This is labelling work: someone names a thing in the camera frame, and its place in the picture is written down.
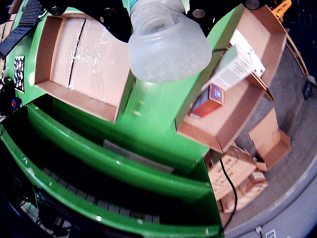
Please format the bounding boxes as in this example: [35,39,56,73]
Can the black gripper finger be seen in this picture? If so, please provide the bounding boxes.
[39,0,134,43]
[182,0,273,38]

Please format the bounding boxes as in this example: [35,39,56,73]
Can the white bottle teal label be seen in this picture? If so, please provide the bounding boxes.
[128,0,213,84]

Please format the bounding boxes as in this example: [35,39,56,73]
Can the shallow cardboard tray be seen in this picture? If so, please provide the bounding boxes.
[34,11,136,124]

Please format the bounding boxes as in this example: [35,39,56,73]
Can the cardboard box with rounded flaps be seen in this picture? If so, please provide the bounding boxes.
[232,4,310,102]

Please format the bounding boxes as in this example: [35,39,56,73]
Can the brown cardboard box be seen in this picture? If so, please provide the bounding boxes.
[175,47,274,153]

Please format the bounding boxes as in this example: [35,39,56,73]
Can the open empty cardboard box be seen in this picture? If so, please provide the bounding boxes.
[248,107,291,172]

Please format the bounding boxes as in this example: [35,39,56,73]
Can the large printed cardboard box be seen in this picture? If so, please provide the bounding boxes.
[207,146,259,202]

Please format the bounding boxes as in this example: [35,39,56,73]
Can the taped cardboard box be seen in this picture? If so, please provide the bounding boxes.
[220,171,270,214]

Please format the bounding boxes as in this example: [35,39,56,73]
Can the cow-print hand cream carton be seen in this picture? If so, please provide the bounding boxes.
[229,28,266,77]

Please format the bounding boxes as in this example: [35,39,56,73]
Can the pale grey white carton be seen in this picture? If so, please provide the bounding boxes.
[203,46,253,91]

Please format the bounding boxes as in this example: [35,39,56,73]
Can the black laptop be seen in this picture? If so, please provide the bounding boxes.
[0,0,46,60]

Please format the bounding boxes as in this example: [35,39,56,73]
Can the red carton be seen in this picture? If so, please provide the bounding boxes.
[188,83,226,119]

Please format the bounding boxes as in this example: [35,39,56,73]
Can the dark blue stacked crates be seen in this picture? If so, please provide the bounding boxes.
[292,0,317,33]

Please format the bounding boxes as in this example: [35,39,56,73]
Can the black white patterned card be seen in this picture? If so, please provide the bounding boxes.
[14,56,25,94]

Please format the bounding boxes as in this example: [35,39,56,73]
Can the green metal shelf unit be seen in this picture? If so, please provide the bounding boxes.
[0,94,223,238]

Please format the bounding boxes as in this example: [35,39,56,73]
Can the black desktop device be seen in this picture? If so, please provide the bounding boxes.
[0,76,16,118]

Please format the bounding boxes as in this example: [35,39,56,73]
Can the thin black cable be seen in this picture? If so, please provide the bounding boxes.
[219,158,238,229]

